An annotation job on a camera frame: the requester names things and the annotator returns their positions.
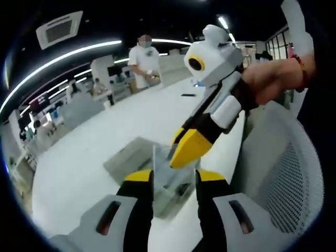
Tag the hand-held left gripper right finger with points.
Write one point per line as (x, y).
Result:
(210, 210)

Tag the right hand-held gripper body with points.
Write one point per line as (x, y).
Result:
(220, 60)

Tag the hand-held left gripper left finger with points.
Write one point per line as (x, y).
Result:
(136, 210)

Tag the clear plastic divider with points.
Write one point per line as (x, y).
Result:
(162, 168)

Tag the grey transparent guide fixture box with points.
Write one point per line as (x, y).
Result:
(126, 157)

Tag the person's right hand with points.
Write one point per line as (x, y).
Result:
(267, 81)

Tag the blue packet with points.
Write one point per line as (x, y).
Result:
(200, 84)

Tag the straight ceiling light strip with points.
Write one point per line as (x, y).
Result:
(223, 22)
(170, 40)

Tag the black pen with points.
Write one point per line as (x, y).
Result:
(188, 95)

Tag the white partition screen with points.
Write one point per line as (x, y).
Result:
(173, 73)

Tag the white cup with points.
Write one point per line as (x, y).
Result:
(107, 103)

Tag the grey mesh office chair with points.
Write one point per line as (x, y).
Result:
(288, 170)

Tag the grey partition screen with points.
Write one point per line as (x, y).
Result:
(84, 111)

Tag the person's black shirt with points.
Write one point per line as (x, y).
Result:
(311, 105)

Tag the curved ceiling light strip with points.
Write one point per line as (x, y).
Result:
(110, 43)

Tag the ceiling air conditioner vent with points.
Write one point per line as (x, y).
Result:
(59, 30)

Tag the dark red wall screen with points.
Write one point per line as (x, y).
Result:
(39, 102)

